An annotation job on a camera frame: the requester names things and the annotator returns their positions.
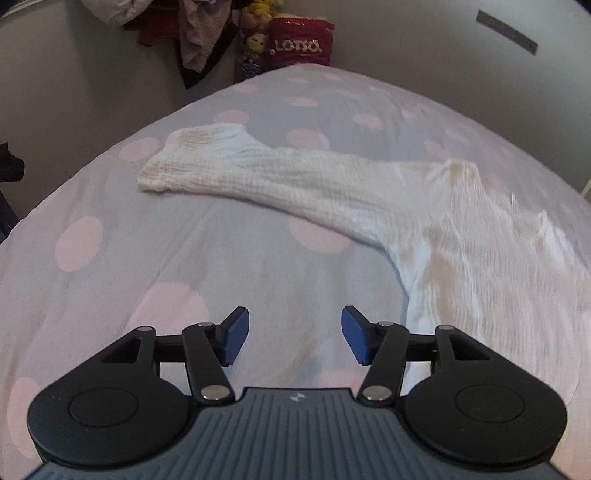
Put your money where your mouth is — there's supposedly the red plastic package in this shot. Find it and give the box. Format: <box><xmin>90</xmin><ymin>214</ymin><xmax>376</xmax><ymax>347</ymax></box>
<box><xmin>269</xmin><ymin>16</ymin><xmax>336</xmax><ymax>70</ymax></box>

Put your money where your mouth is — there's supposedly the grey wall strip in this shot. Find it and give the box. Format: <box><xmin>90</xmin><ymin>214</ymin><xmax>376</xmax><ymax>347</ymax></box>
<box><xmin>476</xmin><ymin>9</ymin><xmax>539</xmax><ymax>56</ymax></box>

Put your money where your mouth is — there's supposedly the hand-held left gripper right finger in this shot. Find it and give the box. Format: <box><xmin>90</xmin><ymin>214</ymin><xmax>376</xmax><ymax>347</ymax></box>
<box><xmin>341</xmin><ymin>305</ymin><xmax>495</xmax><ymax>407</ymax></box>

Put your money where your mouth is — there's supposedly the dark furniture piece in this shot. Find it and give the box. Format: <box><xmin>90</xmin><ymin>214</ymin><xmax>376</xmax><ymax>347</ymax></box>
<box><xmin>0</xmin><ymin>141</ymin><xmax>25</xmax><ymax>241</ymax></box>

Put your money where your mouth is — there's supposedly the colourful plush toy bag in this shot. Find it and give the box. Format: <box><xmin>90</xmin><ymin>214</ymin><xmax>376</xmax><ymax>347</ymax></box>
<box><xmin>233</xmin><ymin>0</ymin><xmax>283</xmax><ymax>84</ymax></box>

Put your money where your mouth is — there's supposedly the pink polka dot bed sheet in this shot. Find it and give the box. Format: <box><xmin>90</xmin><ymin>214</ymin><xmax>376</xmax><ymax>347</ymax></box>
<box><xmin>0</xmin><ymin>65</ymin><xmax>591</xmax><ymax>480</ymax></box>

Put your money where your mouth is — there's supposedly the white muslin garment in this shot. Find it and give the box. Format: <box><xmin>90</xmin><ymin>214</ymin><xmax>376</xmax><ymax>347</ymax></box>
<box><xmin>137</xmin><ymin>122</ymin><xmax>591</xmax><ymax>407</ymax></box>

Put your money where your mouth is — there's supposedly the red garment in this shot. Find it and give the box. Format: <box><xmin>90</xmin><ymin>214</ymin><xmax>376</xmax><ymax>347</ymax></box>
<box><xmin>136</xmin><ymin>8</ymin><xmax>182</xmax><ymax>48</ymax></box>

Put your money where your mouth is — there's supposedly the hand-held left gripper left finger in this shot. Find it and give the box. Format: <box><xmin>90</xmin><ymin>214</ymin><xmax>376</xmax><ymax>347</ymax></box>
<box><xmin>99</xmin><ymin>305</ymin><xmax>250</xmax><ymax>406</ymax></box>

